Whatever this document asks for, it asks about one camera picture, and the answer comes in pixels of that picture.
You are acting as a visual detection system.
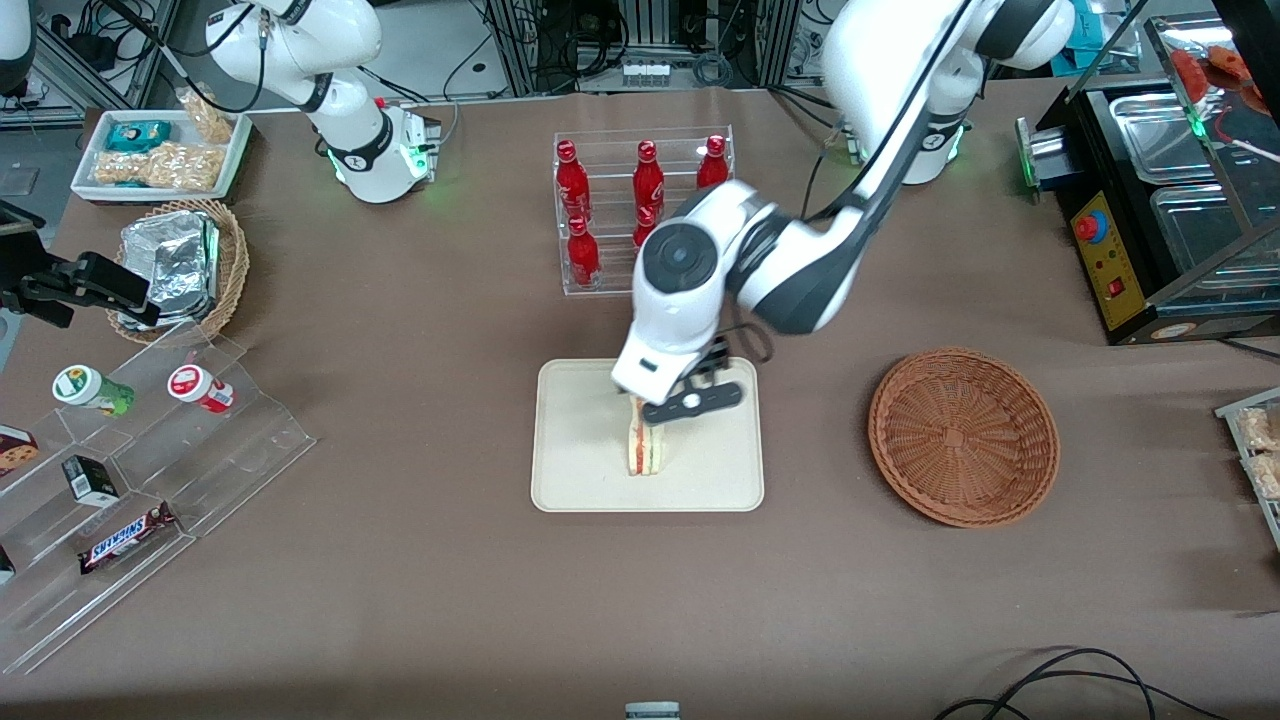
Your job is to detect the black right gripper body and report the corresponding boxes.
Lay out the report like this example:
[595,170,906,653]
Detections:
[0,260,79,330]

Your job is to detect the triangular sandwich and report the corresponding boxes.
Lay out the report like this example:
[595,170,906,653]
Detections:
[624,394,678,479]

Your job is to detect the beige rectangular plastic tray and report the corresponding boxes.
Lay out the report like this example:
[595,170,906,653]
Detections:
[530,356,766,514]

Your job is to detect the light wicker basket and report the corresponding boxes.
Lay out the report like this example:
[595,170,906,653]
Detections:
[104,197,251,347]

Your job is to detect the white rectangular snack tray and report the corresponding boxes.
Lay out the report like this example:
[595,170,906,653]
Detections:
[70,107,253,207]

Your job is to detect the brown round wicker basket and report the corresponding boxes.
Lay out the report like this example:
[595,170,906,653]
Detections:
[867,346,1061,529]

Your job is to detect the silver foil containers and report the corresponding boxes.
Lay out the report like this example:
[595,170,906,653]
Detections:
[119,209,222,328]

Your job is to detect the green lidded cup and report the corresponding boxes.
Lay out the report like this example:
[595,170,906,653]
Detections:
[51,364,136,419]

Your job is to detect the red lidded cup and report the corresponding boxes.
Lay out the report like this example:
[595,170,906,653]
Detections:
[166,364,237,415]

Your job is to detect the large clear peanut bag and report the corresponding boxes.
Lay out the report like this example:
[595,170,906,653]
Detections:
[92,142,225,193]

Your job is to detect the teal snack packet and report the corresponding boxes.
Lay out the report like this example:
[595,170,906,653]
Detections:
[104,119,173,154]

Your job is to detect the brown cookie box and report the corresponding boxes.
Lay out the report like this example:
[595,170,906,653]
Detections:
[0,424,41,479]

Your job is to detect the clear acrylic stepped display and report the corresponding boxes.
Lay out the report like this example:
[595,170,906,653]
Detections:
[0,320,318,677]

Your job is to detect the small black carton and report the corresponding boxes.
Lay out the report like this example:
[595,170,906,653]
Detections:
[61,454,121,507]

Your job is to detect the clear acrylic bottle rack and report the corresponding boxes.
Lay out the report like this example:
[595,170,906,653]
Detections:
[552,124,735,297]

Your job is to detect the small clear nut bag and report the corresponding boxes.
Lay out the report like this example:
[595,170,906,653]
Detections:
[176,86,237,145]

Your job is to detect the Snickers chocolate bar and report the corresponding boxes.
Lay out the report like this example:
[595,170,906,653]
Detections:
[77,502,180,575]

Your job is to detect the black heated display case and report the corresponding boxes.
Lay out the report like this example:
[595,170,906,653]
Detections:
[1014,14,1280,347]

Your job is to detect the blue packet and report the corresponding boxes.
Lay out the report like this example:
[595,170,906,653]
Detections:
[1060,18,1103,73]

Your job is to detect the red packaged food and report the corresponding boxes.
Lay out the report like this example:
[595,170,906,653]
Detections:
[1168,44,1263,113]

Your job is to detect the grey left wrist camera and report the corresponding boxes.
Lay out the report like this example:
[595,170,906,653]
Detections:
[642,381,748,429]

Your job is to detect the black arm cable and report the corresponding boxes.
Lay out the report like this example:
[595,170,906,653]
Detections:
[720,318,777,367]

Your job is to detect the aluminium frame rack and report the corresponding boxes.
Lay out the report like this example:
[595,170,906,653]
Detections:
[478,0,803,98]

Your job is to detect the black floor cable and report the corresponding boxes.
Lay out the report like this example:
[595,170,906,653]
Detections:
[934,647,1233,720]

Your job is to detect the white wire rack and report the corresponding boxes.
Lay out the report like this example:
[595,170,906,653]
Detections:
[1214,386,1280,553]

